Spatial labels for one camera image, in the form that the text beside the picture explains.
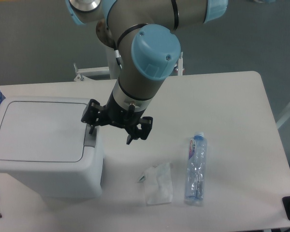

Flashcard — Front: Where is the white trash can lid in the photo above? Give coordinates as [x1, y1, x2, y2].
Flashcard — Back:
[0, 101, 86, 162]

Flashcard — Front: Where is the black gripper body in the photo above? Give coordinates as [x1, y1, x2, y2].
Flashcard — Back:
[100, 94, 145, 130]

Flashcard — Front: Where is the white plastic trash can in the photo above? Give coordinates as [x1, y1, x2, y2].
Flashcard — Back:
[0, 96, 105, 198]

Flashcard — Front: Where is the clear empty plastic bottle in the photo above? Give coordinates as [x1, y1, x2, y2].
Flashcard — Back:
[184, 132, 207, 205]

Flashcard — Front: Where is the grey trash can push button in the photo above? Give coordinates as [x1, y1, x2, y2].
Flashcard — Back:
[84, 124, 99, 147]

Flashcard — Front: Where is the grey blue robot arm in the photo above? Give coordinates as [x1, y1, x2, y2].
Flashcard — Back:
[66, 0, 228, 143]

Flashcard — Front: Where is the black cable on pedestal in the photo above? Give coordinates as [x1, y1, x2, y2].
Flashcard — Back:
[114, 45, 123, 71]

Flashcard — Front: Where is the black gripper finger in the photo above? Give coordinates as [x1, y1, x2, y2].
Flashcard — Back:
[126, 116, 153, 145]
[81, 99, 104, 134]

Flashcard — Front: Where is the clear plastic bag with tissue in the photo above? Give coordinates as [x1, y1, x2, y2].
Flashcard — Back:
[137, 162, 174, 206]

